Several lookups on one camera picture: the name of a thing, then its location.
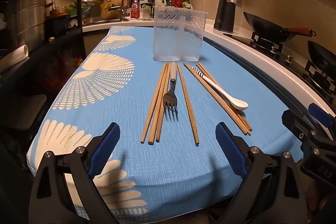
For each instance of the blue tablecloth with white fans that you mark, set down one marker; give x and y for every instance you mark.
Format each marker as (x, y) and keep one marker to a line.
(118, 98)

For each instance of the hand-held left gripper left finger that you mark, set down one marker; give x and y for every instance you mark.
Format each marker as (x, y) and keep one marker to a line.
(105, 146)

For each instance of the black metal shelf rack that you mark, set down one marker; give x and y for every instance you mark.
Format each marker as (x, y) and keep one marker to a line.
(79, 3)

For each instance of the black electric kettle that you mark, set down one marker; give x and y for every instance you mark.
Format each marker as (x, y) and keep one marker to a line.
(224, 15)

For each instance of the white paper roll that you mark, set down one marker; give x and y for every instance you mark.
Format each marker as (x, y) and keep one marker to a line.
(14, 57)

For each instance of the black pot with red lid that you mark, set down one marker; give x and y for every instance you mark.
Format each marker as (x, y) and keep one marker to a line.
(56, 26)

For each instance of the black glass gas stove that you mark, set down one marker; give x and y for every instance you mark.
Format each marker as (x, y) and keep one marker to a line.
(302, 69)

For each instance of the green plastic basin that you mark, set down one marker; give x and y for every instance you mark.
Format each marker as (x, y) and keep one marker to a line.
(77, 9)

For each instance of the large steel stockpot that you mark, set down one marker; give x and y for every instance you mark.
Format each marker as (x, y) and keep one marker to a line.
(25, 19)

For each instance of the steel kitchen faucet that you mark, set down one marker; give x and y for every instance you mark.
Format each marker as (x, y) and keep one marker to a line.
(122, 12)

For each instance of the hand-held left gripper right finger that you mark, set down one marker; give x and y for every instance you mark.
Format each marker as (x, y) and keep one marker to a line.
(231, 149)

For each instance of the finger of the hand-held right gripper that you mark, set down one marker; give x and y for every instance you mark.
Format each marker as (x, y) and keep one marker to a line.
(319, 113)
(290, 117)

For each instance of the red dish soap bottle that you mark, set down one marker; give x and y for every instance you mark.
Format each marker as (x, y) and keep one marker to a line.
(135, 8)

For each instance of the wooden board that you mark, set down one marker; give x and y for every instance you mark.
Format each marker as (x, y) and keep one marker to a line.
(110, 10)

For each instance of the clear plastic utensil container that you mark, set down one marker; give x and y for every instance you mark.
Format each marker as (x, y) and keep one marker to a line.
(178, 35)

